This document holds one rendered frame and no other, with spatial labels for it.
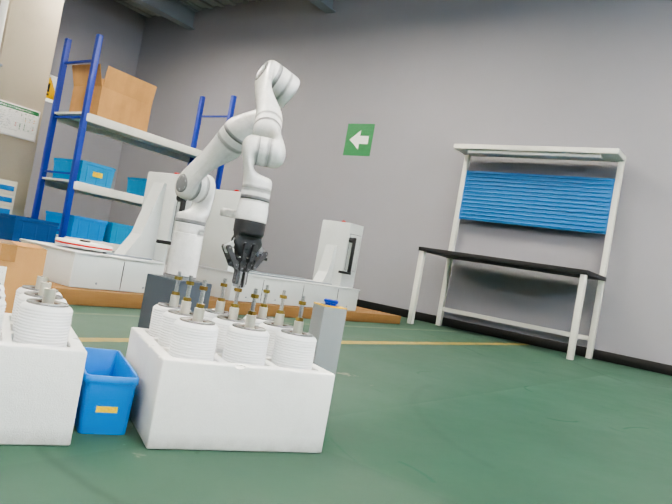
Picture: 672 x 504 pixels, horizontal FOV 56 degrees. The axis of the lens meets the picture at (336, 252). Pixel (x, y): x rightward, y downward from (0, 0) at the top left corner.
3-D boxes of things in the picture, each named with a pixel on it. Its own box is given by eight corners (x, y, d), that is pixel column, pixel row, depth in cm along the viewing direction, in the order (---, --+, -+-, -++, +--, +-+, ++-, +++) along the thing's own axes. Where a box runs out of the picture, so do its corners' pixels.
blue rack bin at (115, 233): (80, 237, 663) (84, 217, 664) (111, 241, 694) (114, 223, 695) (108, 242, 634) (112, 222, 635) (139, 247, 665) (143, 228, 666)
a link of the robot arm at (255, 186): (232, 194, 147) (269, 201, 148) (244, 130, 147) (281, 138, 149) (232, 196, 154) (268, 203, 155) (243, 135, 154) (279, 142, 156)
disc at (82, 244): (43, 241, 348) (45, 233, 348) (92, 248, 373) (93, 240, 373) (73, 248, 330) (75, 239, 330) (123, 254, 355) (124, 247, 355)
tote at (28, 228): (-25, 251, 547) (-17, 209, 548) (19, 256, 582) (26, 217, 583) (7, 259, 521) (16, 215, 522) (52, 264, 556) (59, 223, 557)
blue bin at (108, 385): (63, 395, 152) (73, 345, 152) (111, 397, 157) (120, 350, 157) (73, 434, 125) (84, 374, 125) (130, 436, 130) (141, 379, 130)
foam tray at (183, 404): (118, 396, 159) (131, 326, 159) (261, 405, 176) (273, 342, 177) (146, 449, 124) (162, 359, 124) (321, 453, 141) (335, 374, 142)
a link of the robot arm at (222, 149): (218, 118, 181) (243, 127, 188) (167, 182, 192) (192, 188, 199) (229, 140, 176) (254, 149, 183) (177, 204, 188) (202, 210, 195)
